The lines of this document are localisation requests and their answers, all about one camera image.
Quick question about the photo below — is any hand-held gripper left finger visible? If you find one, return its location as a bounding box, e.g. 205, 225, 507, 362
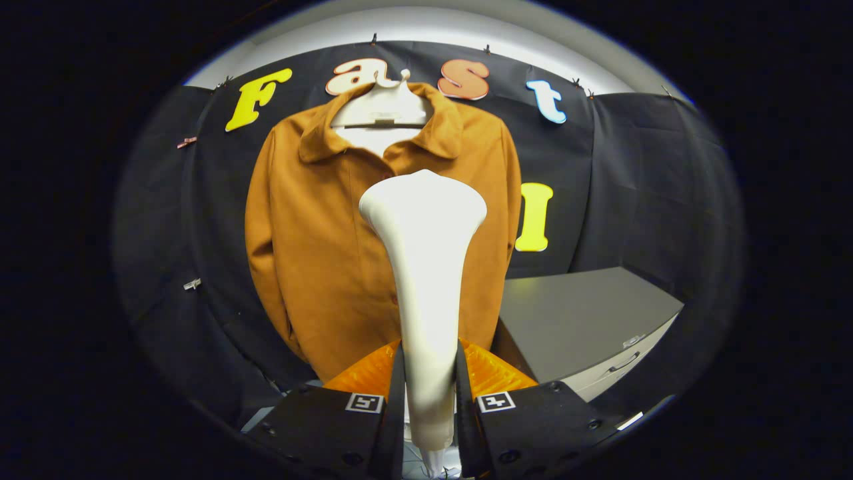
241, 340, 407, 480

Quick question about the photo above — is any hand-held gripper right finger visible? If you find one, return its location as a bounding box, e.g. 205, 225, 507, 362
455, 339, 618, 480

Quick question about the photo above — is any white garment steamer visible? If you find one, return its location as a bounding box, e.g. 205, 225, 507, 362
359, 169, 488, 480

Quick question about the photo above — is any orange-brown button shirt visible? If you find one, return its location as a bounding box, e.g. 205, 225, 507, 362
245, 81, 522, 382

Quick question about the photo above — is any grey cabinet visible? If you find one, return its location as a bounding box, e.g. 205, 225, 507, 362
493, 267, 685, 403

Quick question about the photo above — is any black backdrop cloth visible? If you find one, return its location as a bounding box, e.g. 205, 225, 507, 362
112, 40, 746, 434

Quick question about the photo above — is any white mannequin torso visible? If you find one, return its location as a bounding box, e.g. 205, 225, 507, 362
330, 69, 430, 158

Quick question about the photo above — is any row of black clips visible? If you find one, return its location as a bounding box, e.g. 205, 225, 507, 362
215, 33, 674, 99

